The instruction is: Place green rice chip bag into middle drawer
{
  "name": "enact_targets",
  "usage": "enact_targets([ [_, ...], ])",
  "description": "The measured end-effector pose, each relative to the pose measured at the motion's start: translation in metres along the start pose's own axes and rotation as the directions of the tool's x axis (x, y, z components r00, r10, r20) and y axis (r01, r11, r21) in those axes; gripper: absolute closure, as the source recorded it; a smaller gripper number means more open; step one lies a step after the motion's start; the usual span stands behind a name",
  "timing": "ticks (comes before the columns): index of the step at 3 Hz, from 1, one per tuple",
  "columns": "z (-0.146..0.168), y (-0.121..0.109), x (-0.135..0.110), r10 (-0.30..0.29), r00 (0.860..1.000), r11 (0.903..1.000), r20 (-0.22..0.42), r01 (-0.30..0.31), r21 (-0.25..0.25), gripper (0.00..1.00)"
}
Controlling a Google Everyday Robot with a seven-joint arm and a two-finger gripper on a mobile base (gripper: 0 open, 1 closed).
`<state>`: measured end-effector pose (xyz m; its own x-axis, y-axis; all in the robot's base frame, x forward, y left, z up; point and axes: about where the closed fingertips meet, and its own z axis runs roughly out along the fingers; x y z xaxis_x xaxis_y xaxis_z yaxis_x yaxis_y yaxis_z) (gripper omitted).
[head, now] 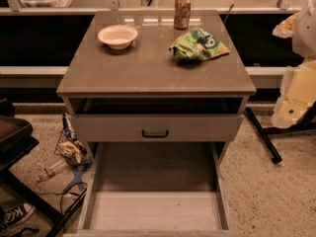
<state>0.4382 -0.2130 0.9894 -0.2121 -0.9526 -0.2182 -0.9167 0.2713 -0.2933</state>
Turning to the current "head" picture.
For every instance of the wire basket with snacks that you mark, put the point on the wire basket with snacks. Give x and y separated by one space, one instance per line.
72 151

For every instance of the orange soda can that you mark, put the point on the orange soda can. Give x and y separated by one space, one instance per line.
182 14

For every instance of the grey drawer cabinet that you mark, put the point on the grey drawer cabinet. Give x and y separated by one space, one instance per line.
145 79

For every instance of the black stand leg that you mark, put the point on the black stand leg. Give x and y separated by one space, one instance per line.
306 124

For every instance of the blue snack packet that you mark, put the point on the blue snack packet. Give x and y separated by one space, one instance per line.
67 128

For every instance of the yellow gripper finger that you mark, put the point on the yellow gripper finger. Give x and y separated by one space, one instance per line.
286 27
297 95

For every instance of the black and white sneaker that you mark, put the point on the black and white sneaker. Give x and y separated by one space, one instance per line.
15 215

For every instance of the clear plastic bottle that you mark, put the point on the clear plastic bottle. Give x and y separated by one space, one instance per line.
51 171

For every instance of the black drawer handle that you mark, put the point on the black drawer handle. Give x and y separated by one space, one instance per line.
162 134

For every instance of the white bowl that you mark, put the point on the white bowl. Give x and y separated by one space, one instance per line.
117 36

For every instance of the closed grey top drawer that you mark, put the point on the closed grey top drawer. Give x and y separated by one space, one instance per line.
126 128

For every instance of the green rice chip bag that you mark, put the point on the green rice chip bag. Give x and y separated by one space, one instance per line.
198 44

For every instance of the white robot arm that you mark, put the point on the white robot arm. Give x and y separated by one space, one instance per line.
304 34

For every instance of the black chair base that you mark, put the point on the black chair base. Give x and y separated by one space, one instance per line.
58 200

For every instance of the open grey middle drawer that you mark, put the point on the open grey middle drawer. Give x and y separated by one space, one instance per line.
155 189

